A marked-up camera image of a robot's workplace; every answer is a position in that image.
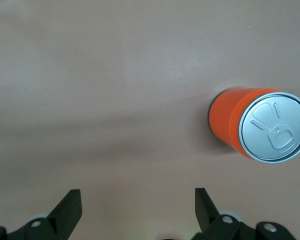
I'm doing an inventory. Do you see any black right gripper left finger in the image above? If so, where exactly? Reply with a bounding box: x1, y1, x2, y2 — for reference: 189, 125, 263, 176
0, 189, 82, 240

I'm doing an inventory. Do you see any brown table cover sheet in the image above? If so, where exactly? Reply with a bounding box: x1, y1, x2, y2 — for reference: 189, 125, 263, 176
0, 0, 300, 240

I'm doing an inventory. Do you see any orange can with silver lid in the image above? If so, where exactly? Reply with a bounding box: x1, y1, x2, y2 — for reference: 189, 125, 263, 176
208, 86, 300, 165

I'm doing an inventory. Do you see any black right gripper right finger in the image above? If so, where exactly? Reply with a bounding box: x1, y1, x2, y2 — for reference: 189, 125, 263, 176
189, 187, 299, 240

